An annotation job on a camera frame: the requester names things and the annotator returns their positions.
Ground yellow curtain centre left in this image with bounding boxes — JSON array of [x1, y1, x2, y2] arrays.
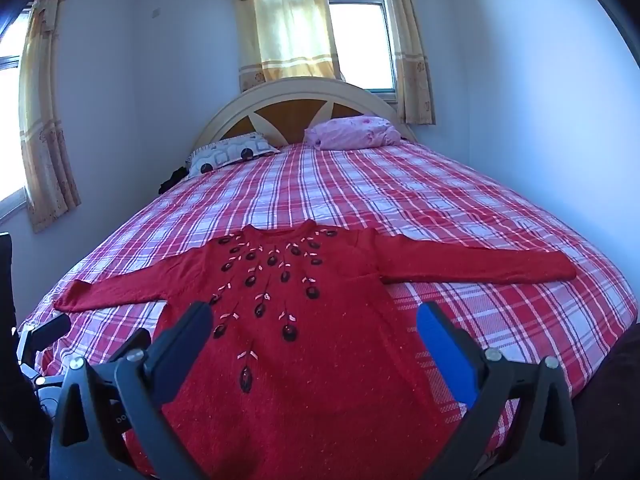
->
[[233, 0, 341, 91]]

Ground black item beside bed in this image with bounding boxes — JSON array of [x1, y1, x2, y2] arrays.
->
[[157, 166, 189, 195]]

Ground white black patterned pillow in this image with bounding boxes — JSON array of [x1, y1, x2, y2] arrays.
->
[[186, 132, 280, 178]]

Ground cream wooden headboard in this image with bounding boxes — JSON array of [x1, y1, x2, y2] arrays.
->
[[194, 77, 416, 148]]

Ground red white plaid bedspread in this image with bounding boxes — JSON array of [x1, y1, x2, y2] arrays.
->
[[27, 142, 638, 392]]

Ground yellow curtain centre right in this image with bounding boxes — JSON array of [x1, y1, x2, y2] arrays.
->
[[386, 0, 436, 126]]

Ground yellow curtain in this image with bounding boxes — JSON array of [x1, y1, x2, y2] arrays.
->
[[233, 0, 341, 91], [386, 0, 436, 126]]

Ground centre window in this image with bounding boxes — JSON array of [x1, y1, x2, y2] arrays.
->
[[329, 0, 396, 94]]

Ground pink pillow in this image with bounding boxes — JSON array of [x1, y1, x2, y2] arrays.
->
[[304, 115, 401, 151]]

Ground yellow curtain side window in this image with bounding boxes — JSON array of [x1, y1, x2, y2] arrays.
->
[[18, 0, 81, 233]]

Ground red knitted sweater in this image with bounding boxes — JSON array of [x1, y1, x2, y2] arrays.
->
[[54, 221, 576, 479]]

